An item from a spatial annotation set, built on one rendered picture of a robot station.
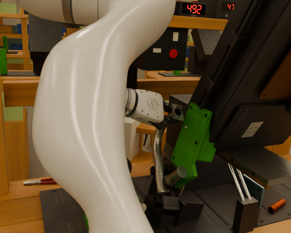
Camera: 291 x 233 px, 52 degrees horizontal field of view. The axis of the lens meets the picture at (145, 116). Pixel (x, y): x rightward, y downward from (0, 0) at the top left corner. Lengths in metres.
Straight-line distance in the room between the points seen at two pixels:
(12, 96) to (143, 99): 0.52
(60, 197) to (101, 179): 0.87
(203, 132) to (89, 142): 0.65
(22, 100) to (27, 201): 0.37
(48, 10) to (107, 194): 0.27
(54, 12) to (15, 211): 0.81
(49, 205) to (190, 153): 0.51
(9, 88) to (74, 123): 0.90
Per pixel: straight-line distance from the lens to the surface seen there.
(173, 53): 1.09
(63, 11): 0.43
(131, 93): 0.86
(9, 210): 1.14
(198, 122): 0.92
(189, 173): 0.91
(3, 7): 7.71
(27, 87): 1.18
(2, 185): 1.21
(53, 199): 1.12
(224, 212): 1.11
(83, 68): 0.31
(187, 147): 0.94
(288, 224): 1.15
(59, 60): 0.33
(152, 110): 0.89
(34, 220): 1.07
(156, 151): 1.01
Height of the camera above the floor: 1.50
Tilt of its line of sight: 17 degrees down
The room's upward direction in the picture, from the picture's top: 4 degrees clockwise
